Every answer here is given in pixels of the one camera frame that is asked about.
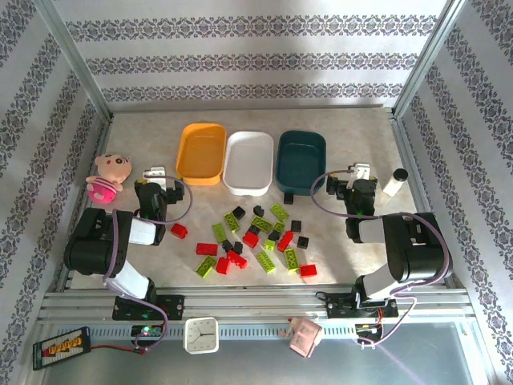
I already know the purple cable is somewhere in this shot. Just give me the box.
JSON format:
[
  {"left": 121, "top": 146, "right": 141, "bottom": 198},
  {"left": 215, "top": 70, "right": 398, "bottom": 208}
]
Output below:
[
  {"left": 102, "top": 172, "right": 196, "bottom": 354},
  {"left": 311, "top": 168, "right": 454, "bottom": 349}
]

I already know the grey slotted cable duct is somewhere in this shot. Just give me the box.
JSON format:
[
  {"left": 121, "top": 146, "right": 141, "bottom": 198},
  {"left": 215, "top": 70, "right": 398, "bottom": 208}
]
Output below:
[{"left": 86, "top": 322, "right": 360, "bottom": 342}]

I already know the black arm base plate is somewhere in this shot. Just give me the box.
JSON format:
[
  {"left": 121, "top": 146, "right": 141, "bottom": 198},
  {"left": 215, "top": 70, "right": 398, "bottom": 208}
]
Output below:
[
  {"left": 111, "top": 294, "right": 186, "bottom": 322},
  {"left": 326, "top": 292, "right": 398, "bottom": 320}
]

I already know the aluminium mounting rail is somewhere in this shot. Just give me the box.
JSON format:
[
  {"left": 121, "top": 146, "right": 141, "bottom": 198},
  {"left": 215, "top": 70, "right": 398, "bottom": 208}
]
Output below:
[{"left": 38, "top": 285, "right": 478, "bottom": 326}]

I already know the red yellow wire bundle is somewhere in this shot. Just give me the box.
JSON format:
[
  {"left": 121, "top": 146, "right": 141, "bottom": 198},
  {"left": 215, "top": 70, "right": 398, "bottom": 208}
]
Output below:
[{"left": 354, "top": 316, "right": 386, "bottom": 342}]

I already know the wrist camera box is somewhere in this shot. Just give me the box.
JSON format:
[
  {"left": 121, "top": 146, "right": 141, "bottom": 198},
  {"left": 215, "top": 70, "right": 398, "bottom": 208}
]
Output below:
[
  {"left": 143, "top": 164, "right": 166, "bottom": 186},
  {"left": 347, "top": 162, "right": 372, "bottom": 189}
]

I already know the orange plastic container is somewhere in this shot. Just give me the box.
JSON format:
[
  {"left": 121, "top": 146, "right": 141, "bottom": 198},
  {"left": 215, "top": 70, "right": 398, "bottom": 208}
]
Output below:
[{"left": 175, "top": 122, "right": 228, "bottom": 187}]

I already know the pink toy box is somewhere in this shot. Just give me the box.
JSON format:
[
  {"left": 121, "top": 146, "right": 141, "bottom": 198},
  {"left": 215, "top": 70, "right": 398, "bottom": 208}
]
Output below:
[{"left": 280, "top": 316, "right": 324, "bottom": 358}]

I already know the white plastic container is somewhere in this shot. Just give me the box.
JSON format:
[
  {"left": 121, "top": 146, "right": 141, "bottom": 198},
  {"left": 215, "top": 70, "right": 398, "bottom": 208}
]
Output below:
[{"left": 222, "top": 130, "right": 275, "bottom": 197}]

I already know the teal plastic container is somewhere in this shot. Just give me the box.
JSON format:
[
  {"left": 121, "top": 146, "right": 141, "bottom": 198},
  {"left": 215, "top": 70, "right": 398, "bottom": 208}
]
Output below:
[{"left": 274, "top": 130, "right": 328, "bottom": 197}]

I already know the white bottle black cap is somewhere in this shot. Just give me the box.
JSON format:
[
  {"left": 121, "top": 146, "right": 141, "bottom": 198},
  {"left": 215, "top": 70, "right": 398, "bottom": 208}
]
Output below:
[{"left": 382, "top": 168, "right": 409, "bottom": 197}]

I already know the aluminium frame post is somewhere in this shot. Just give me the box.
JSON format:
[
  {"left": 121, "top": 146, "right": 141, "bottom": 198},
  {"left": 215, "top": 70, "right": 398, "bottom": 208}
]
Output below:
[
  {"left": 391, "top": 0, "right": 470, "bottom": 120},
  {"left": 34, "top": 0, "right": 115, "bottom": 121}
]

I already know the red black wire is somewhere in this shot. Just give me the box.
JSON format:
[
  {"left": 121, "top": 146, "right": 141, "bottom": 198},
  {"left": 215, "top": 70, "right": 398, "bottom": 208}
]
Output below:
[{"left": 90, "top": 342, "right": 146, "bottom": 357}]

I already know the small LED circuit board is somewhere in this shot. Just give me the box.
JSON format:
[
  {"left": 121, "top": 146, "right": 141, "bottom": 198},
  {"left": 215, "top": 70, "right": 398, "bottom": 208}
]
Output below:
[{"left": 131, "top": 324, "right": 164, "bottom": 338}]

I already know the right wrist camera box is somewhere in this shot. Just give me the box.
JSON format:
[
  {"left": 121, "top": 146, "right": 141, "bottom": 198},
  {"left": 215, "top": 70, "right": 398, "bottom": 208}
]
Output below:
[{"left": 347, "top": 162, "right": 372, "bottom": 189}]

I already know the pink plush toy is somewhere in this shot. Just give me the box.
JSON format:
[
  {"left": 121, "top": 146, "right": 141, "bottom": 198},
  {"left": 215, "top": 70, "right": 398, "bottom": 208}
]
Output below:
[{"left": 86, "top": 152, "right": 133, "bottom": 205}]

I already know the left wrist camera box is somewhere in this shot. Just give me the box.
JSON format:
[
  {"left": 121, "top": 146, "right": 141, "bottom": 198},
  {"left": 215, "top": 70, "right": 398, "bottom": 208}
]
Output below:
[{"left": 143, "top": 164, "right": 166, "bottom": 186}]

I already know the white square clock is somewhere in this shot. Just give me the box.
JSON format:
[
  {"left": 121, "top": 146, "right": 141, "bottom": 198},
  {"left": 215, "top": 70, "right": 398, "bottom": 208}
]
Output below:
[{"left": 184, "top": 316, "right": 220, "bottom": 355}]

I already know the grey metal plate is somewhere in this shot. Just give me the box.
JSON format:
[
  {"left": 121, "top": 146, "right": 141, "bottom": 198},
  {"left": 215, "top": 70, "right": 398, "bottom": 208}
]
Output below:
[{"left": 39, "top": 320, "right": 488, "bottom": 385}]

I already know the black power distribution board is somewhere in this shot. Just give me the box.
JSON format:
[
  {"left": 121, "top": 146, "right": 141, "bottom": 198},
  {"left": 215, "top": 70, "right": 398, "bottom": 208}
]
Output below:
[{"left": 31, "top": 326, "right": 93, "bottom": 372}]

